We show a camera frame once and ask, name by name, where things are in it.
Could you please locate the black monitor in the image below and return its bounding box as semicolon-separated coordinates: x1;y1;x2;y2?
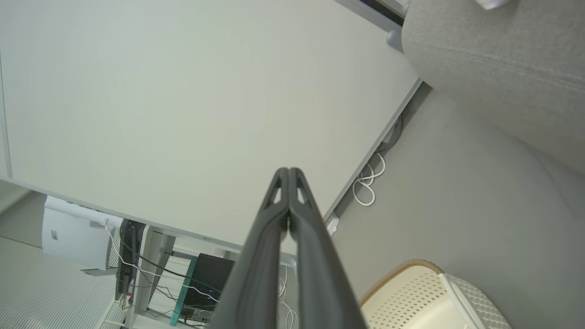
115;219;147;302

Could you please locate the grey partition foot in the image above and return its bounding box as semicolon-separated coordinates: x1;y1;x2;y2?
386;28;405;52

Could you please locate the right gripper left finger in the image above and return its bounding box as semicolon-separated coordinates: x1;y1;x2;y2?
208;167;291;329

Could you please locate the long white floor cable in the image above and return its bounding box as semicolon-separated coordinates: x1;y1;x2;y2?
277;265;299;329

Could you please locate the black computer case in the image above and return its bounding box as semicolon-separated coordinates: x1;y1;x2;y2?
181;254;236;323

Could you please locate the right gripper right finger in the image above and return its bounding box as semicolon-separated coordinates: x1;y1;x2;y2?
289;167;367;329

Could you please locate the small white power strip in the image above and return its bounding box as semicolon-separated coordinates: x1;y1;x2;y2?
324;212;341;237

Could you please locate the teal metal frame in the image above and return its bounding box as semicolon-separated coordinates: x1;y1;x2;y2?
169;255;198;327

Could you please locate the cream perforated laundry basket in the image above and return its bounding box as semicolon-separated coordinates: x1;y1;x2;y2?
359;260;513;329

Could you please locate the white garment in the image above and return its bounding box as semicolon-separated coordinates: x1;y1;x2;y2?
475;0;518;11

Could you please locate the narrow white partition panel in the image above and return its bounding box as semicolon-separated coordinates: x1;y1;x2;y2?
336;0;412;28

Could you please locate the grey fabric sofa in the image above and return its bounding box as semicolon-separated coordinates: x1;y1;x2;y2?
401;0;585;176

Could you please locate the white desk leg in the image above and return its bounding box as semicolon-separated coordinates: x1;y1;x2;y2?
132;226;177;328

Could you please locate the white box appliance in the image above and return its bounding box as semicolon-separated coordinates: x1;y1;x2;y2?
42;196;124;271

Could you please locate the looped white cable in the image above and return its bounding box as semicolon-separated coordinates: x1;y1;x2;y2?
352;152;387;207

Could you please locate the thin white appliance cable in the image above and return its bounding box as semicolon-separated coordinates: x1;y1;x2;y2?
104;223;221;303

